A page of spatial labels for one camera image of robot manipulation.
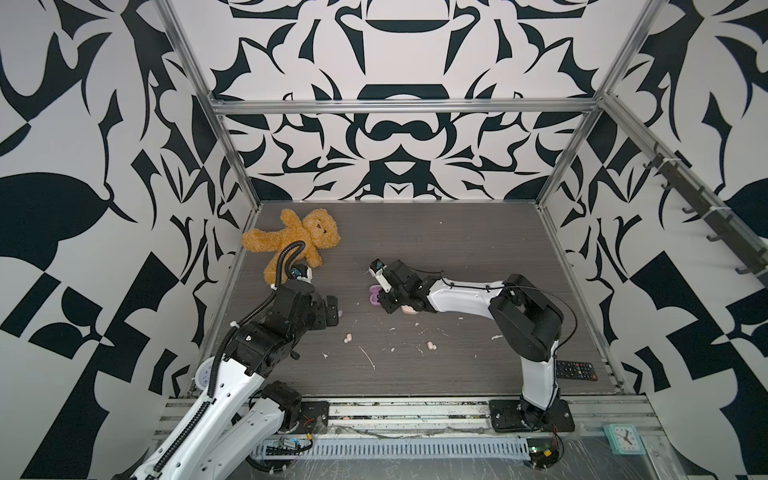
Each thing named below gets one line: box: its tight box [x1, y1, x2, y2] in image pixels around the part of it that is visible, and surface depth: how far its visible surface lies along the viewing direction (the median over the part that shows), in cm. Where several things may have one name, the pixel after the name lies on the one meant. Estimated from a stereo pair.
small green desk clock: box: [602, 424, 646, 455], surface depth 71 cm
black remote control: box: [556, 360, 598, 381], surface depth 83 cm
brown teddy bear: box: [242, 208, 341, 285], surface depth 103 cm
